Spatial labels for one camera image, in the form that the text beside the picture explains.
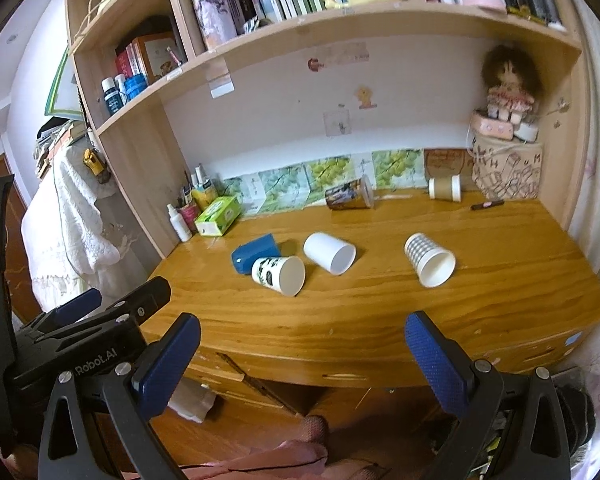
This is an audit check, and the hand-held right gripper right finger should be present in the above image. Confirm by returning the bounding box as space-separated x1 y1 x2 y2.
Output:
404 311 572 480

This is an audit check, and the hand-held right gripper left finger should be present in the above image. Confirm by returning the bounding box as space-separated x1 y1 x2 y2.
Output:
37 312 202 480

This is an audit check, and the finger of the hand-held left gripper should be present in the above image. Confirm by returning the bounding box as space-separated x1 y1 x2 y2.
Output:
105 276 173 327
27 288 104 332

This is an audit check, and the white checked cup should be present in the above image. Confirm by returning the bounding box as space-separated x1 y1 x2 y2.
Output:
404 232 457 289

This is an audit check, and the blue cup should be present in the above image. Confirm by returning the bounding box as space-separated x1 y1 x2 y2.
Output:
230 233 282 275

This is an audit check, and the white cup with black print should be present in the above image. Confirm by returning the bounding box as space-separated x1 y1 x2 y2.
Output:
251 255 307 297

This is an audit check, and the plain white cup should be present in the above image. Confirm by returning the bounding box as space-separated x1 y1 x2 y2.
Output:
303 232 357 276

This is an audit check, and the brown paper cup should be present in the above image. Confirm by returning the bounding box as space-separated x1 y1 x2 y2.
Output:
427 175 462 203

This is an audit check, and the dark printed cup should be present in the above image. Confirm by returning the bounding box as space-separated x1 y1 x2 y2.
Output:
325 175 376 210

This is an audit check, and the white crumpled paper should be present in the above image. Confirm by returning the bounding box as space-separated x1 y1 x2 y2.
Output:
166 382 217 425

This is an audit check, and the wooden desk drawer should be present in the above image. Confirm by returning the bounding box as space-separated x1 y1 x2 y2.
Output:
182 349 303 413

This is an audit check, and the white spray bottle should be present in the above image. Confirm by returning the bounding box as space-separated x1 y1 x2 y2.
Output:
166 203 193 242

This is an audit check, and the white lace cloth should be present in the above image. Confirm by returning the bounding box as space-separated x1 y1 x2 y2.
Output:
21 146 137 313

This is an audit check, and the pen holder with pens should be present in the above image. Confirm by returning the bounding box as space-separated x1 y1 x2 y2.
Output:
176 170 201 221

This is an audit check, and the green tissue box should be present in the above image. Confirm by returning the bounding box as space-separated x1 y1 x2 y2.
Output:
194 195 243 237

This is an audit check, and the yellow bottle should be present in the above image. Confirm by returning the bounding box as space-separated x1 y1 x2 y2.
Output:
191 175 220 213

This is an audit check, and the green grape picture card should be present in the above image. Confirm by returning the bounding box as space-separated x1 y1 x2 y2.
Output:
371 149 426 192
305 156 354 206
257 164 314 213
222 172 267 217

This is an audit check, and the yellow toy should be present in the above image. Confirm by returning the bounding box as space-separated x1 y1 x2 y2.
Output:
82 148 112 183

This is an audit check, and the black fuzzy cloth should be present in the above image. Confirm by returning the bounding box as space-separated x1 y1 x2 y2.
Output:
554 385 599 457

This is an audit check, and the pink clothing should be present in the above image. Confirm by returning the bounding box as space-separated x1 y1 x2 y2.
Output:
180 414 433 480

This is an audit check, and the stack of papers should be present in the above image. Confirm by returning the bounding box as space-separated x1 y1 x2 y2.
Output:
32 116 88 181

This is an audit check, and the dark blue bottle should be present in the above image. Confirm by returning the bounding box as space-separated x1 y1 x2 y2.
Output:
101 77 125 116

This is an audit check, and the brown card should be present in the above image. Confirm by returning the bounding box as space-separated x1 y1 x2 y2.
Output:
424 147 477 188

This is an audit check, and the brown patterned box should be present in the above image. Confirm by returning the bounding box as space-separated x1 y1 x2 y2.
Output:
471 135 545 202

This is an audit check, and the blue jar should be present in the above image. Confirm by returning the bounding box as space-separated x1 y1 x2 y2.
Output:
126 75 149 101

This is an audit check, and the green framed picture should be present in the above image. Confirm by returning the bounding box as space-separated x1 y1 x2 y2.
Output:
44 46 83 117

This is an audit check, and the white paper label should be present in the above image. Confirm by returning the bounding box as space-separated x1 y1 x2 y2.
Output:
205 57 236 99

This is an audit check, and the row of red books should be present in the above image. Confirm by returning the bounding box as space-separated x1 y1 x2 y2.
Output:
114 41 148 83

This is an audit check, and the brown picture box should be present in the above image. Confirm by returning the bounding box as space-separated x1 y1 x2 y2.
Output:
137 31 187 85

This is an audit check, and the pink box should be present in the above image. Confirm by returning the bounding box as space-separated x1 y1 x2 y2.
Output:
470 110 517 141

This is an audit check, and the white round jar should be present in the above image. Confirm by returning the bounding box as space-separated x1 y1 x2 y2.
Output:
513 121 540 144

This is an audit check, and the yellow duck sticker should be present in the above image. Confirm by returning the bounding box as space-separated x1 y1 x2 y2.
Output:
355 86 379 111

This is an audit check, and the curly-haired doll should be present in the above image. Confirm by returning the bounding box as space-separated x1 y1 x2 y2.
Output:
481 44 544 122

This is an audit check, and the white floral cylinder tin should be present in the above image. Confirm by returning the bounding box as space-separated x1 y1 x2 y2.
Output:
190 0 238 51

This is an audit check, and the wooden bookshelf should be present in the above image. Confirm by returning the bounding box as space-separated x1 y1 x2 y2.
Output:
60 0 589 261

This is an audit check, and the clear wall hook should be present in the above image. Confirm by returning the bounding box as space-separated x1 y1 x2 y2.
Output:
323 108 353 137

